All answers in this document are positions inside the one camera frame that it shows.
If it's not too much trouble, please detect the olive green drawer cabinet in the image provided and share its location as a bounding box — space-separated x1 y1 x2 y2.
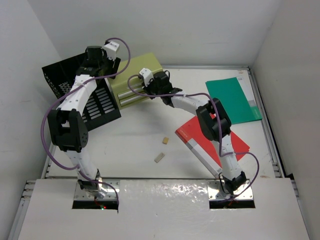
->
103 52 165 112

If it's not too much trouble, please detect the tan eraser block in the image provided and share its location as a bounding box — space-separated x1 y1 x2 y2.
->
162 137 169 145

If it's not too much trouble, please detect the beige eraser stick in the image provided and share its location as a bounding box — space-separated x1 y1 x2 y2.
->
154 152 165 163

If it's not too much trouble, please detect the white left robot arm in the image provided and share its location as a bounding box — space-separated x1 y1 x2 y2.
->
43 41 121 199

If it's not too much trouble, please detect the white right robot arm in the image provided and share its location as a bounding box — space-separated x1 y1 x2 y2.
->
139 68 247 196

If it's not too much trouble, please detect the black perforated file organizer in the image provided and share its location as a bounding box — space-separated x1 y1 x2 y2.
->
42 51 121 131

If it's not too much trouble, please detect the red file folder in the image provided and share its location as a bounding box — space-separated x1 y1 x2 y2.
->
175 116 250 179

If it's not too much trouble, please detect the green clip folder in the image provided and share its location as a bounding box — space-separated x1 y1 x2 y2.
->
205 76 262 124

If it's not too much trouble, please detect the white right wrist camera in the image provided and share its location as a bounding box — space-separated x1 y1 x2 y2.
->
139 67 154 87

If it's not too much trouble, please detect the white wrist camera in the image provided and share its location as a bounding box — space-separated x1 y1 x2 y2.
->
102 41 120 61
139 67 154 87

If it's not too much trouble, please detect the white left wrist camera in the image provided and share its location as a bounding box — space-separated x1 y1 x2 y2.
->
102 41 120 61

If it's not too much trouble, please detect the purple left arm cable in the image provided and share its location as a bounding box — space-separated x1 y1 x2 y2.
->
40 37 131 203

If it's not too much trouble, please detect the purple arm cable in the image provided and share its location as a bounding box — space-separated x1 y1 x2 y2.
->
40 37 131 203
127 73 260 201

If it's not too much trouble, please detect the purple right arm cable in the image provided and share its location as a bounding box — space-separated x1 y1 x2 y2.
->
127 73 260 201

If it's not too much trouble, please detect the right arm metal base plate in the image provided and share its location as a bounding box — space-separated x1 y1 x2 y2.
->
207 179 254 202

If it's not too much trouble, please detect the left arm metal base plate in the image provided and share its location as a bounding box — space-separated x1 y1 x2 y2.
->
73 177 120 201

